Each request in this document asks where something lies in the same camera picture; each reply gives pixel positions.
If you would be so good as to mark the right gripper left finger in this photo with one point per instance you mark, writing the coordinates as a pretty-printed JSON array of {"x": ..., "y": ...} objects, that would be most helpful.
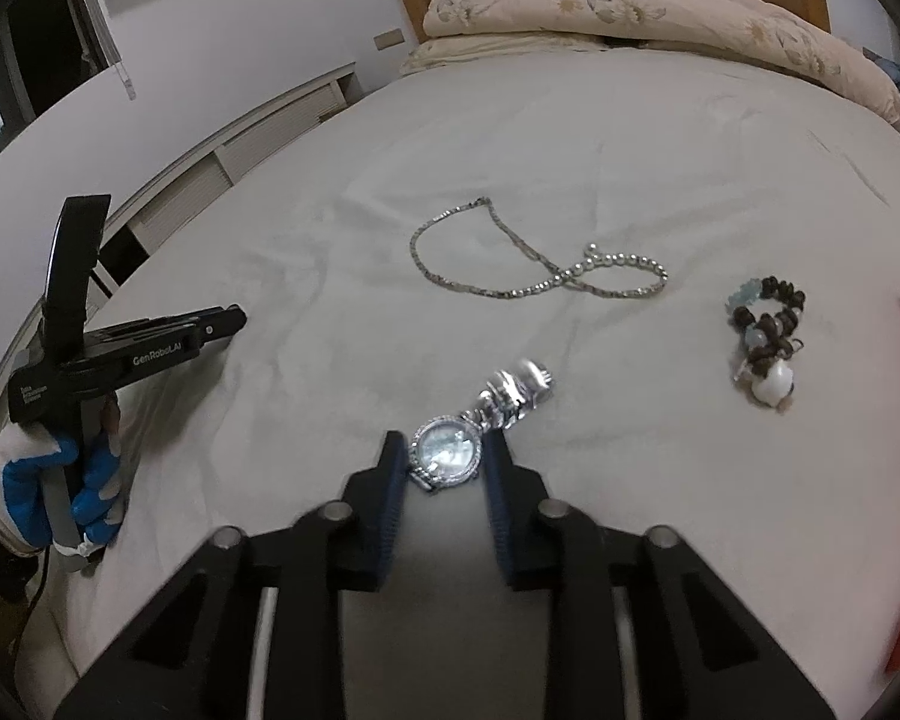
[{"x": 238, "y": 600}]

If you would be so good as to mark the cream pillow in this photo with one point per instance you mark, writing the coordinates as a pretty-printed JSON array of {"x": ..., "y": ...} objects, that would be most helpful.
[{"x": 452, "y": 50}]

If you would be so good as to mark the white low wall cabinet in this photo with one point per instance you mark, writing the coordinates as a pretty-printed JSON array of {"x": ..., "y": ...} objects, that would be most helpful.
[{"x": 173, "y": 198}]

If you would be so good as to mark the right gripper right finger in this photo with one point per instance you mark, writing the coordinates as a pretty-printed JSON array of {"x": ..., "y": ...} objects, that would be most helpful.
[{"x": 634, "y": 621}]

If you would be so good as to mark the wall power socket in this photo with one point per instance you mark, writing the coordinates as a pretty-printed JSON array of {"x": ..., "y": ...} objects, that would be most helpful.
[{"x": 388, "y": 39}]

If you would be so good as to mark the white bed sheet mattress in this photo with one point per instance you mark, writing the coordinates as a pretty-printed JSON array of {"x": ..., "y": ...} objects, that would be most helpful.
[{"x": 705, "y": 254}]

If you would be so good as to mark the silver crystal wristwatch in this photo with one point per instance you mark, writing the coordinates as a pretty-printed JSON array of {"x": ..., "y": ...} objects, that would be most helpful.
[{"x": 446, "y": 451}]

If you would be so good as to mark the beige floral duvet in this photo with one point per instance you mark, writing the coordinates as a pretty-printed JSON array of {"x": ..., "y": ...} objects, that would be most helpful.
[{"x": 754, "y": 30}]

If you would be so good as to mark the left blue white gloved hand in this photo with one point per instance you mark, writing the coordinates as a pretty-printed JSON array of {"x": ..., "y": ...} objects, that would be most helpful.
[{"x": 55, "y": 491}]

